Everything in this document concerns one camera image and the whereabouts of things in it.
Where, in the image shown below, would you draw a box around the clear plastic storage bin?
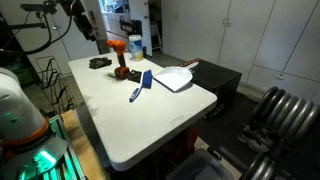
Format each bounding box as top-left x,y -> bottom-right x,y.
165,148 -> 234,180

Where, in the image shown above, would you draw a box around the black wire rack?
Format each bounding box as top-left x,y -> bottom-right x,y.
34,55 -> 76,116

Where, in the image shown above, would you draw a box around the black exercise machine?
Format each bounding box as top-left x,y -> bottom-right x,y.
119,15 -> 144,38

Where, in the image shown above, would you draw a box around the grey sneaker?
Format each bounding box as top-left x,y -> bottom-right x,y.
237,133 -> 270,154
243,121 -> 278,141

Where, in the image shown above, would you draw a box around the white wipes container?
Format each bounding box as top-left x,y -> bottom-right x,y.
128,34 -> 145,62

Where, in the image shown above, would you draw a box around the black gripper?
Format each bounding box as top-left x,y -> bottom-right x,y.
70,0 -> 99,43

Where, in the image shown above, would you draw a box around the small black flat pad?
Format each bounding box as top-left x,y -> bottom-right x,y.
127,69 -> 143,84

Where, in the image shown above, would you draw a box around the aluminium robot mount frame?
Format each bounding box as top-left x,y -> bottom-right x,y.
13,114 -> 88,180

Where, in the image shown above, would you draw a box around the red box under table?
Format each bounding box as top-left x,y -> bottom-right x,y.
159,124 -> 201,168

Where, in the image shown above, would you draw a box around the blue hand brush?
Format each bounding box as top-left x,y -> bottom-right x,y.
128,69 -> 153,103

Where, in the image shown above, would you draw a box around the white dustpan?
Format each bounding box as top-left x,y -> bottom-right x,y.
152,61 -> 200,93

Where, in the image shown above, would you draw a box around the wooden base board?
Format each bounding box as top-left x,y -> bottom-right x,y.
61,109 -> 108,180

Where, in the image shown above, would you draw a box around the orange cordless drill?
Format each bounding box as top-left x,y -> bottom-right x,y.
105,39 -> 131,80

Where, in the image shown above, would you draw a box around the black plyo box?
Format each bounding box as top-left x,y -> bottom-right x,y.
176,58 -> 243,121

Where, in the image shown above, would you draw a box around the white wall cabinets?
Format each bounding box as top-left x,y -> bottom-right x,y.
161,0 -> 320,101

